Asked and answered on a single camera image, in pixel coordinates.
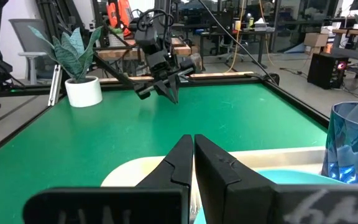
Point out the small potted plant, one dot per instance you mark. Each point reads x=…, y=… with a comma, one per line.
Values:
x=117, y=39

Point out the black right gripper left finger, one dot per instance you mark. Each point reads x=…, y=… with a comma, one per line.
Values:
x=176, y=168

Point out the wooden workbench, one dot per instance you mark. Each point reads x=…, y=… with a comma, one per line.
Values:
x=120, y=53

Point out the green leafy plant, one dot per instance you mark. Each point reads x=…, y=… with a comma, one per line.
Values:
x=73, y=59

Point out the cardboard box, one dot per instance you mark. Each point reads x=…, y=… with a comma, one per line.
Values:
x=315, y=40

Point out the white aluminium extrusion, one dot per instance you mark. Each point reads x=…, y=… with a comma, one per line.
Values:
x=54, y=87

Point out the black office desk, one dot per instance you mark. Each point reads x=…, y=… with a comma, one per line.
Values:
x=222, y=31

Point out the blue faceted cup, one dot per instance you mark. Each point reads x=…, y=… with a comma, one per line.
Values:
x=353, y=143

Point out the orange fabric item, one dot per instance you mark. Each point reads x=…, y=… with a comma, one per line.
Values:
x=120, y=15

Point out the black metal table frame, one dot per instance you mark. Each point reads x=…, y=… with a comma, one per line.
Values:
x=222, y=81

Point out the white plant pot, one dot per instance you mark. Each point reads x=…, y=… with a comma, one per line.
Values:
x=84, y=93

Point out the black computer tower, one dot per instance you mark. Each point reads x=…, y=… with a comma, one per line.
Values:
x=325, y=71

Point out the teal round plate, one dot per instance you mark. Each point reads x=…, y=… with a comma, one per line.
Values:
x=291, y=177

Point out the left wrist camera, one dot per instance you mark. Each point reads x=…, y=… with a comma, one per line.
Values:
x=146, y=35

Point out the green table mat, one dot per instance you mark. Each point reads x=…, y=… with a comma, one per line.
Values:
x=104, y=130

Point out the grey office chair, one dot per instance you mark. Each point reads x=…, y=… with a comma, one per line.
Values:
x=26, y=34

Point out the beige plastic tray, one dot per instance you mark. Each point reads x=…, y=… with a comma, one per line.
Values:
x=126, y=174

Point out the tissue box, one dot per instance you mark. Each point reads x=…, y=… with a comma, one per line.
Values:
x=260, y=25

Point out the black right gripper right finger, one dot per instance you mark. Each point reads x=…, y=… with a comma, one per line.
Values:
x=219, y=180

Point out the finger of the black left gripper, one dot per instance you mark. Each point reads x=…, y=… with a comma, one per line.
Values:
x=166, y=88
x=175, y=87

